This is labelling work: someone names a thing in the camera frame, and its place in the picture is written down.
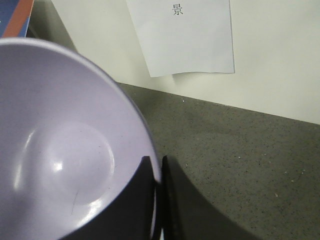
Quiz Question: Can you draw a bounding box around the blue and red box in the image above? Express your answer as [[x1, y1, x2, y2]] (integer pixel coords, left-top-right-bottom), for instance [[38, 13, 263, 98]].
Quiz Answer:
[[0, 0, 34, 38]]

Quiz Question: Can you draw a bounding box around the white paper sheet on wall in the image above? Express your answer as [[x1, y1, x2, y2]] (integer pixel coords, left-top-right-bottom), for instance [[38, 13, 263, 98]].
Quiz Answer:
[[126, 0, 235, 77]]

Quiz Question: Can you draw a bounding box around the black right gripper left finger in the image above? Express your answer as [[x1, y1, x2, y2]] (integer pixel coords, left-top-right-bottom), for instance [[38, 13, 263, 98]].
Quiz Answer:
[[63, 156, 156, 240]]

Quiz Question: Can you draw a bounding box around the lilac plastic bowl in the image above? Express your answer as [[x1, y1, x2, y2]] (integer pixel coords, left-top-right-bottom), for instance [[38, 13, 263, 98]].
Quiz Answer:
[[0, 37, 161, 240]]

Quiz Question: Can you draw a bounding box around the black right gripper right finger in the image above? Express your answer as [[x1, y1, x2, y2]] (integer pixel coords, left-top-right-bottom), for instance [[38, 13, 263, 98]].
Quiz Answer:
[[161, 155, 258, 240]]

